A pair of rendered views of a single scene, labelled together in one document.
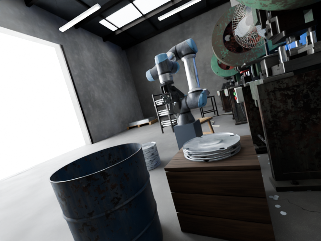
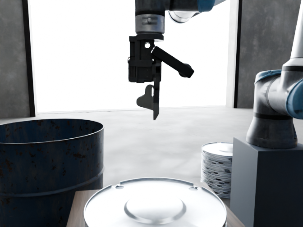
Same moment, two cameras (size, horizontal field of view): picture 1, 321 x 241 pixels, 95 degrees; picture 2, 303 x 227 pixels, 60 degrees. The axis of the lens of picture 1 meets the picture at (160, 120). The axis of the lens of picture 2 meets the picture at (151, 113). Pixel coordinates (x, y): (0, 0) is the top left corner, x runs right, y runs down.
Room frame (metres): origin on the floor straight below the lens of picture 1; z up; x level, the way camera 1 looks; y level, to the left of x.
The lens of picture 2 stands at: (0.44, -0.63, 0.67)
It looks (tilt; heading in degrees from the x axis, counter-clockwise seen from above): 9 degrees down; 52
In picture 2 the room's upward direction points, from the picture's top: straight up
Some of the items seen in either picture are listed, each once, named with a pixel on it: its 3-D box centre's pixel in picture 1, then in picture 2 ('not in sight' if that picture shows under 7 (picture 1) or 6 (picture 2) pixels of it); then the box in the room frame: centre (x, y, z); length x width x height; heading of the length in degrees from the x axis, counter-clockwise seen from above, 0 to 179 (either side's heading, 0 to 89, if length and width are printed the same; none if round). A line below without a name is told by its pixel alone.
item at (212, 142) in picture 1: (209, 141); (154, 205); (0.76, -0.22, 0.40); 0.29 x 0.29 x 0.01
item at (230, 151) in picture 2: (144, 146); (227, 148); (1.70, 0.27, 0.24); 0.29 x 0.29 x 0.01
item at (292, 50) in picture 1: (293, 52); not in sight; (0.98, -0.95, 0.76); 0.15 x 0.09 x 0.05; 159
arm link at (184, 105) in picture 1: (182, 104); (275, 91); (1.25, -0.22, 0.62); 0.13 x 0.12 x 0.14; 55
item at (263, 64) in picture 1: (263, 67); not in sight; (1.04, -0.79, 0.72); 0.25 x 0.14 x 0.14; 69
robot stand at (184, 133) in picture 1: (192, 147); (266, 206); (1.26, -0.21, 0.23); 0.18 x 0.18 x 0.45; 58
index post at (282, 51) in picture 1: (282, 54); not in sight; (0.86, -0.77, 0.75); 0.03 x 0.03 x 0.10; 69
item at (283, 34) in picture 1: (292, 36); not in sight; (0.97, -0.96, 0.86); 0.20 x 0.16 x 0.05; 159
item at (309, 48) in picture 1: (309, 45); not in sight; (0.82, -0.89, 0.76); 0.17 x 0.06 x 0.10; 159
